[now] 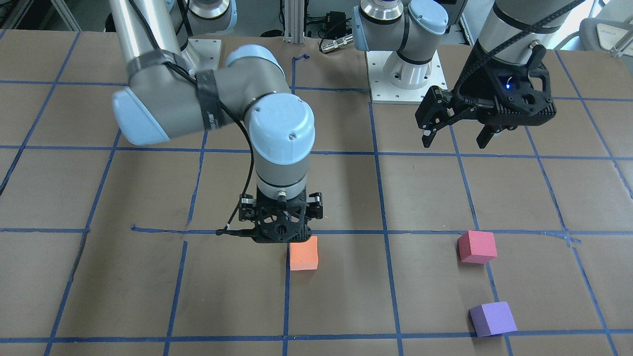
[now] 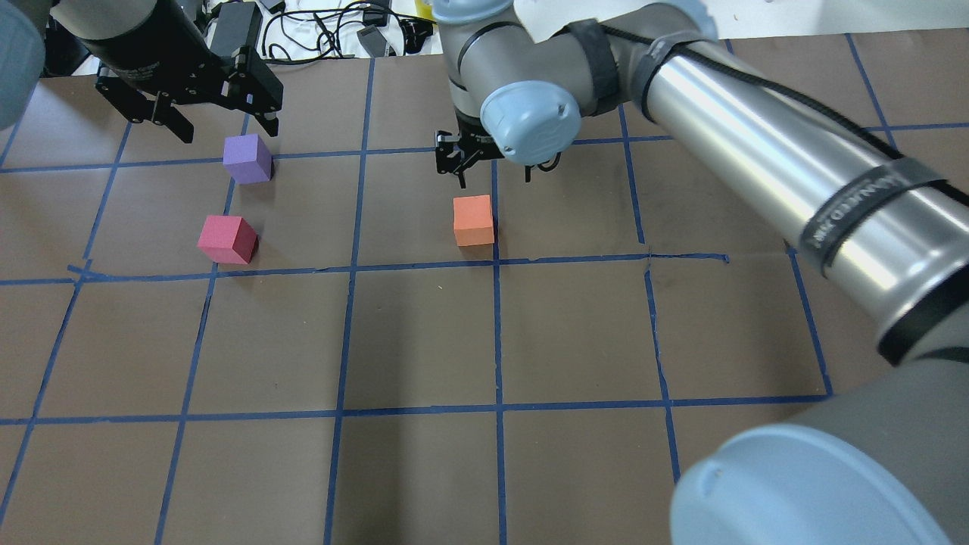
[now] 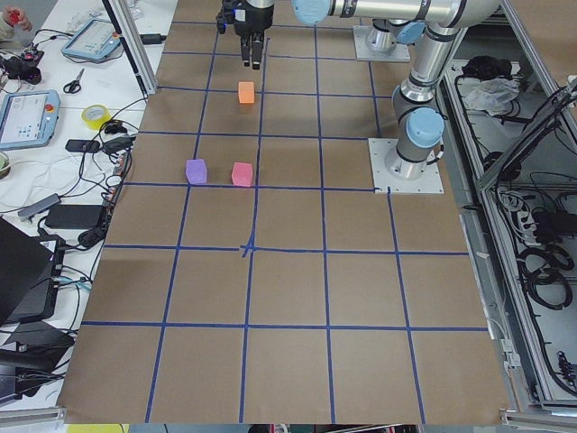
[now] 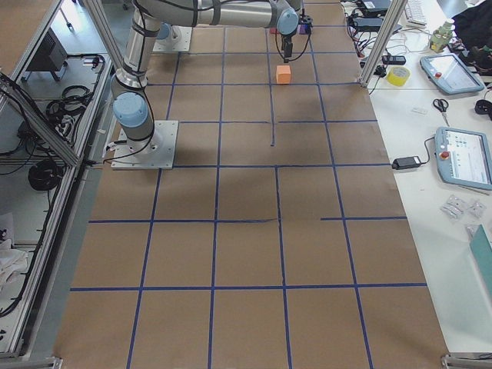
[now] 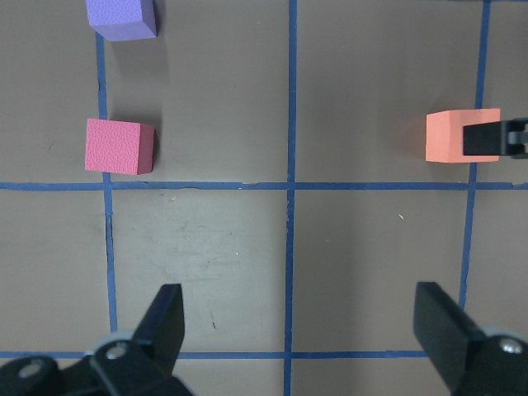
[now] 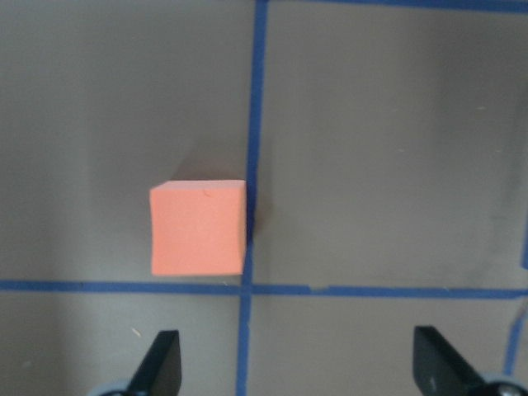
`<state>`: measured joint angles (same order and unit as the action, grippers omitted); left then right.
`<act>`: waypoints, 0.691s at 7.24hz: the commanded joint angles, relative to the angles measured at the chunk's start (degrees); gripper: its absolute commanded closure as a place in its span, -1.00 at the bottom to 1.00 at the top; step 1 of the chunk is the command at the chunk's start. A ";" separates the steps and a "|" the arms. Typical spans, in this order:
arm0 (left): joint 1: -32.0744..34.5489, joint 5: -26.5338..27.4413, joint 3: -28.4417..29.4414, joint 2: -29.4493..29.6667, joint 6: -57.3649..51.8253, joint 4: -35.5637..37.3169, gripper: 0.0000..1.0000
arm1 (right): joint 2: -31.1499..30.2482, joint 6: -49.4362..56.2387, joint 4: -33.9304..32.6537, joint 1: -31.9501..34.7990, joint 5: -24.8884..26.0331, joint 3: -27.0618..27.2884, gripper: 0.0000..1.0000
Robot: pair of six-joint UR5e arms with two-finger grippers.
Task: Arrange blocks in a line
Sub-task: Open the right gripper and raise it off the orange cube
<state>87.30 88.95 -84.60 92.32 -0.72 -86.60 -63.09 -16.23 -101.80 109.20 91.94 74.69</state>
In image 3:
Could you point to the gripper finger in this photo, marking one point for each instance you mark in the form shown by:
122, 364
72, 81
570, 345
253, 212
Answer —
257, 45
245, 47

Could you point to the black handled scissors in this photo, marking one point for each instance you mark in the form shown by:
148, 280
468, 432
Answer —
74, 86

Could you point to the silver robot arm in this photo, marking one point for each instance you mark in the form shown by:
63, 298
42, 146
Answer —
420, 125
394, 24

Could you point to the yellow tape roll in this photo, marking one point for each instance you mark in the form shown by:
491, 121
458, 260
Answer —
95, 116

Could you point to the black laptop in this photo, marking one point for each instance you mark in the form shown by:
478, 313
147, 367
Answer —
30, 266

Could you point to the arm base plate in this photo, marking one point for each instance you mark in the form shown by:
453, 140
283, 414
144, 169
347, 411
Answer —
376, 45
392, 175

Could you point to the red foam block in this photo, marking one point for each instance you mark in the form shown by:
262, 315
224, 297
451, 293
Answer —
242, 174

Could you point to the aluminium frame post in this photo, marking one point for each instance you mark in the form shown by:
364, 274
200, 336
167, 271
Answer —
125, 27

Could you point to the far teach pendant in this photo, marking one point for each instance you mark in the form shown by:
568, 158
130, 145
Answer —
96, 41

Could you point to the orange foam block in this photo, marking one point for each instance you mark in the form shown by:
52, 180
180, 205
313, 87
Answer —
246, 92

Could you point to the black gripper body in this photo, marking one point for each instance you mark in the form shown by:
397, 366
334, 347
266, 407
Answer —
253, 21

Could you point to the black power adapter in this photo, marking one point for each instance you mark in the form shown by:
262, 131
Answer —
74, 216

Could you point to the near teach pendant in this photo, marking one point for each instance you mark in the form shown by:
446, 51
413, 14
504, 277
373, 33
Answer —
28, 119

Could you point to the teach pendant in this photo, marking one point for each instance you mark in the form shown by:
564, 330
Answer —
28, 119
96, 41

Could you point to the purple foam block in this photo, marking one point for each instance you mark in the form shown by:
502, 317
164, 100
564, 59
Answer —
196, 171

